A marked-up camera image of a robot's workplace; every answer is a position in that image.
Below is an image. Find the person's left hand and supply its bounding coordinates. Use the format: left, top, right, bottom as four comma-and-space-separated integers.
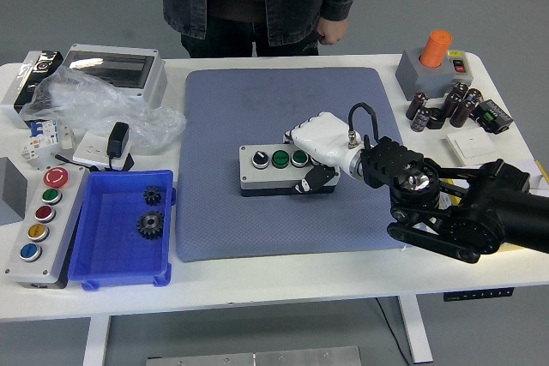
316, 17, 349, 46

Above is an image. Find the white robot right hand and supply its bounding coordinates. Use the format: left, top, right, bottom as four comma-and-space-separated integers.
282, 111, 362, 195

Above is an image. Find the grey four-button control box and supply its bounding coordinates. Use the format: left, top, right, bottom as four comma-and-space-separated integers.
238, 142, 341, 199

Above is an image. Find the grey five-button control box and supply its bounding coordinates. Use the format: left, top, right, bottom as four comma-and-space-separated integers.
3, 165, 89, 290

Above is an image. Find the grey square base block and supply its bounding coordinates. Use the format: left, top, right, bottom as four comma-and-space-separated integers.
395, 47, 475, 99

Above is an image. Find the orange cylinder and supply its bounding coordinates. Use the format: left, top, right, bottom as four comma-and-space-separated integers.
419, 29, 453, 69

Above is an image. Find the black capacitor clamp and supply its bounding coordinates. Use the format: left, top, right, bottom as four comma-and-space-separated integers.
426, 107, 447, 130

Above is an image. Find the blue-grey fabric mat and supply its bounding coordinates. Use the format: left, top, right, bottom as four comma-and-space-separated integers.
174, 66, 429, 263

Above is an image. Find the black module green terminal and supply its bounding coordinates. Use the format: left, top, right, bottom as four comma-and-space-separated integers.
471, 99, 515, 135

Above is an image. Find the small black gear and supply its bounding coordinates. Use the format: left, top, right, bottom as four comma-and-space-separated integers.
142, 185, 162, 207

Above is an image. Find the grey distribution box dark window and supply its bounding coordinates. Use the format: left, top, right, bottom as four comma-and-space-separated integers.
57, 43, 168, 109

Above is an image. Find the large black gear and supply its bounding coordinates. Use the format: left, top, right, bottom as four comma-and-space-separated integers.
136, 210, 166, 238

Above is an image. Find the black power adapter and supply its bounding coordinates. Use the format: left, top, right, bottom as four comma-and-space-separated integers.
106, 121, 135, 172

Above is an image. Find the white table leg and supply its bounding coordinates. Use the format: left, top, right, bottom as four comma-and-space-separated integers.
82, 316, 112, 366
396, 296, 434, 363

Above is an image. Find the black table control panel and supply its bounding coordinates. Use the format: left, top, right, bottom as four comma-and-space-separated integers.
443, 286, 515, 303

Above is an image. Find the clear plastic bag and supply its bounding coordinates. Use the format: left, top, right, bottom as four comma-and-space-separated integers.
19, 66, 188, 151

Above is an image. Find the blue plastic bin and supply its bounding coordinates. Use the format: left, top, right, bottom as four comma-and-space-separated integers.
67, 169, 178, 291

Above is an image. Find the white blue circuit breaker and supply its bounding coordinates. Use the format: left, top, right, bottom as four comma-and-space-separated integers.
19, 119, 61, 170

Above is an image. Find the white box shiny black panel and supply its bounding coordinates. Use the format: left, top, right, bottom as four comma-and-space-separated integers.
0, 50, 64, 129

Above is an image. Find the grey metal block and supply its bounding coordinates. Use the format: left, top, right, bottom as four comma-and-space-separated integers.
0, 156, 27, 226

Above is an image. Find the white switch box red button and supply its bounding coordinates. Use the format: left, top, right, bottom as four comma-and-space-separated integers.
445, 49, 474, 82

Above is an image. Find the white wall switch plate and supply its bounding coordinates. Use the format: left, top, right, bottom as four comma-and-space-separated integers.
445, 129, 502, 167

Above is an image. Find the white wall socket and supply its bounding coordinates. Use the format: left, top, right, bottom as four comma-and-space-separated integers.
71, 131, 132, 172

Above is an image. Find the black adapter cord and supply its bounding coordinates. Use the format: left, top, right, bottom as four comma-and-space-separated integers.
51, 152, 102, 172

